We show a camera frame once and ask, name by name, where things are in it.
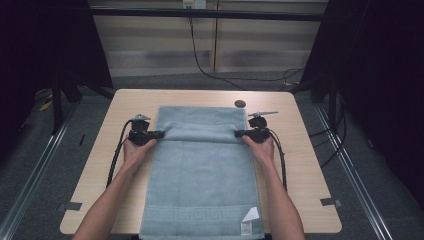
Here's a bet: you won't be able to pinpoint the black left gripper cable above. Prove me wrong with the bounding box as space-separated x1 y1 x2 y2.
105 119 134 190

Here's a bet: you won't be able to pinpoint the black metal stand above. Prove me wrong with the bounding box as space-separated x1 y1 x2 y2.
50 74 65 135
327 75 338 129

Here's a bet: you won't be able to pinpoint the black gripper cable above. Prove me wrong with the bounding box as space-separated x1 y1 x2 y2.
105 119 134 190
267 128 289 192

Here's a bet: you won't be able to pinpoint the black wall cable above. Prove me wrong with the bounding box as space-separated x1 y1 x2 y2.
187 16 305 92

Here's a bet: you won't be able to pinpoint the person's right hand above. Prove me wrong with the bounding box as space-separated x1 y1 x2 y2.
242 134 276 169

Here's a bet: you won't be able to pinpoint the black horizontal bar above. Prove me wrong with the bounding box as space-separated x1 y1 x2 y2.
89 7 330 23

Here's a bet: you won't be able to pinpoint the black floor cables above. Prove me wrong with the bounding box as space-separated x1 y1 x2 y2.
308 94 348 168

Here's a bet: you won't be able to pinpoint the black curtain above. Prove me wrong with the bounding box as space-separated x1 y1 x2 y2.
289 0 424 211
0 0 114 161

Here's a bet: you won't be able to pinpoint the person's left hand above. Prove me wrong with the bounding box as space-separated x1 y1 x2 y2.
122 138 158 174

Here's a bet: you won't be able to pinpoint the metal floor rail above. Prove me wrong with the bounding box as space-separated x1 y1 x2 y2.
0 105 80 240
314 105 395 240

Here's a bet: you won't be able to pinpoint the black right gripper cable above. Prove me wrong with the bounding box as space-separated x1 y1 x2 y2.
267 128 289 192

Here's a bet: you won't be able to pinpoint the grey tape strip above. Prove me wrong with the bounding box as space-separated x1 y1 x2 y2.
55 201 83 213
319 197 344 208

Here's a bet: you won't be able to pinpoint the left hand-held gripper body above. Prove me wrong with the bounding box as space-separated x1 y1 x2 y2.
128 114 152 147

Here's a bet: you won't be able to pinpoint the yellow floor object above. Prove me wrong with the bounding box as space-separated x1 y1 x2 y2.
38 100 54 113

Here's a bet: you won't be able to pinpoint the white wall outlet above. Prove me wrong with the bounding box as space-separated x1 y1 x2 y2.
182 0 208 10

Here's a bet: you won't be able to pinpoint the light blue towel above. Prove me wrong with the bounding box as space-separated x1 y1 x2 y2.
138 105 266 240

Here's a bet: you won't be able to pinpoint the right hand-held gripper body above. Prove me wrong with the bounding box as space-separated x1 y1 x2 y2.
247 111 279 144

